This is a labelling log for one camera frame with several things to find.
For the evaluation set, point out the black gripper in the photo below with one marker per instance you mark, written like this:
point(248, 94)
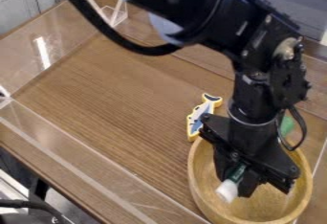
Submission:
point(252, 143)

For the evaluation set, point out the yellow blue fish toy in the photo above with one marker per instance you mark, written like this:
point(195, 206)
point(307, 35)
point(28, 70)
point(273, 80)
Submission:
point(210, 103)

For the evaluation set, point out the clear acrylic front wall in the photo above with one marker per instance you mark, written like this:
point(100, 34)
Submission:
point(98, 184)

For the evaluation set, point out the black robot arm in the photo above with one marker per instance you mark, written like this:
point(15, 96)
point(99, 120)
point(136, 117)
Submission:
point(260, 40)

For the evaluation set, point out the brown wooden bowl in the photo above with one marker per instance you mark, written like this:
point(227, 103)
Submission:
point(268, 207)

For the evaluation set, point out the green white marker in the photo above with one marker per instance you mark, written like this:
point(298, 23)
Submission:
point(227, 190)

